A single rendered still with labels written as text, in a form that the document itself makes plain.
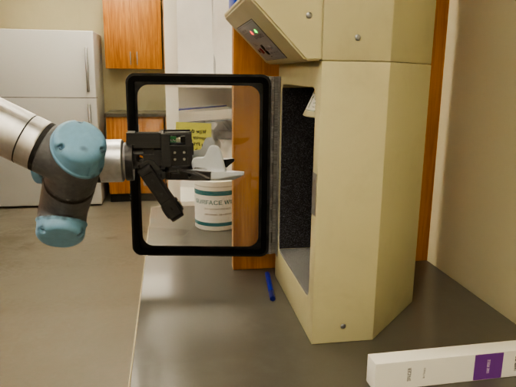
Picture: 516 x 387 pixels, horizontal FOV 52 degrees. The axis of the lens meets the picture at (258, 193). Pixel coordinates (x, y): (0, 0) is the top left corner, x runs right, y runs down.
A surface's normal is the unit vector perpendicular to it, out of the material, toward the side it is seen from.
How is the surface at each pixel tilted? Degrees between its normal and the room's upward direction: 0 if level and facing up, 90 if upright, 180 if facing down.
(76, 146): 44
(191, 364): 0
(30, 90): 90
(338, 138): 90
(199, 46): 91
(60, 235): 132
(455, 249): 90
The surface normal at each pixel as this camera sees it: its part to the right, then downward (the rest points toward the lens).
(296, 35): 0.16, 0.22
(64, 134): 0.42, -0.55
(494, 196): -0.99, 0.03
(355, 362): 0.01, -0.98
